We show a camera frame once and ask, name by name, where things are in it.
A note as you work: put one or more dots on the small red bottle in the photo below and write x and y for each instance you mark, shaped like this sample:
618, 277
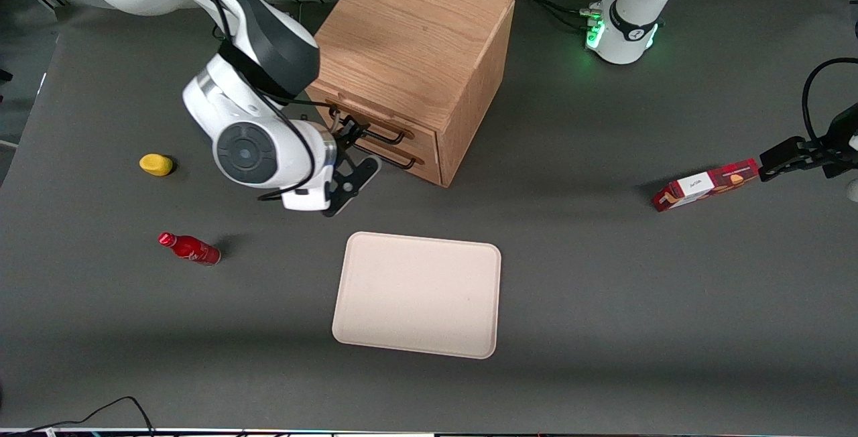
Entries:
194, 250

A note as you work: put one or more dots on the wooden drawer cabinet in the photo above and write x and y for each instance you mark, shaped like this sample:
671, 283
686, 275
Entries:
415, 28

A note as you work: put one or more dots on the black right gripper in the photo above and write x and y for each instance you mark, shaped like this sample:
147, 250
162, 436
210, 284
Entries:
346, 137

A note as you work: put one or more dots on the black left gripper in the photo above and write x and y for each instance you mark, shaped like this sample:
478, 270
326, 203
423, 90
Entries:
833, 153

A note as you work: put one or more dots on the wooden drawer front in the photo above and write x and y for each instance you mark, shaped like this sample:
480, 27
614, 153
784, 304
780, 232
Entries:
425, 167

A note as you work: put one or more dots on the red tartan shortbread cookie box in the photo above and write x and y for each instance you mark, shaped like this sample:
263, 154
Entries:
697, 187

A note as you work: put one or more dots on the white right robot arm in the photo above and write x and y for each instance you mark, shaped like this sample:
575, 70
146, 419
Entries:
248, 152

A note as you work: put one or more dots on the wooden drawer with tray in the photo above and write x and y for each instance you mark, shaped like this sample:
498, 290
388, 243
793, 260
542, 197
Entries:
422, 139

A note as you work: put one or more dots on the yellow lemon toy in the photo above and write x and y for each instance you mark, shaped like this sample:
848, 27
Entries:
155, 165

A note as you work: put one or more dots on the beige plastic tray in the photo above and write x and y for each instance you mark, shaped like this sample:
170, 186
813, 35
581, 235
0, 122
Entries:
415, 296

